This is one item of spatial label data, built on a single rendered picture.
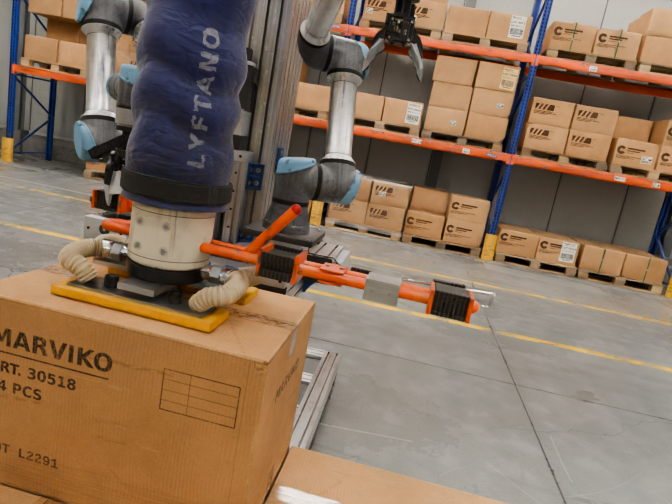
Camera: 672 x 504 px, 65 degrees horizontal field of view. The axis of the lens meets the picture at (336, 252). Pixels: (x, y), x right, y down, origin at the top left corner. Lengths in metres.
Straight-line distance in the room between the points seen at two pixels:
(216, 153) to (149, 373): 0.44
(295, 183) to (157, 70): 0.66
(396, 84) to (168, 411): 8.82
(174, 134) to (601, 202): 9.29
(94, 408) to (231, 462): 0.28
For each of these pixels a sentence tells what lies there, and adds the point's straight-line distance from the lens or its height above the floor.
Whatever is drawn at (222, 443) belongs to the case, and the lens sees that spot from 1.05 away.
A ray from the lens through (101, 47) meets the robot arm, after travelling 1.85.
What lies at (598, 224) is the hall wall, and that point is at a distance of 10.06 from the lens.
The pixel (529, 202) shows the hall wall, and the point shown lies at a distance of 9.73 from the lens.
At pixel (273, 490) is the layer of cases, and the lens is 1.33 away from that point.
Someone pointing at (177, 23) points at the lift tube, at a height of 1.49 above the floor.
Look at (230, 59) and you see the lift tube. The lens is 1.08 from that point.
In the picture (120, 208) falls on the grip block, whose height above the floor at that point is 1.07.
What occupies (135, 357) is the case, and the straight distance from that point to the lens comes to 1.06.
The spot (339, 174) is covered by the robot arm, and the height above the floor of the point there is 1.24.
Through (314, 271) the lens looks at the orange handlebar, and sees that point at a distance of 1.06.
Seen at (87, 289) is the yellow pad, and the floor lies 0.97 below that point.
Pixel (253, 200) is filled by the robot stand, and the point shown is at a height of 1.09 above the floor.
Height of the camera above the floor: 1.34
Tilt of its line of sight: 12 degrees down
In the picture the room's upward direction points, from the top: 11 degrees clockwise
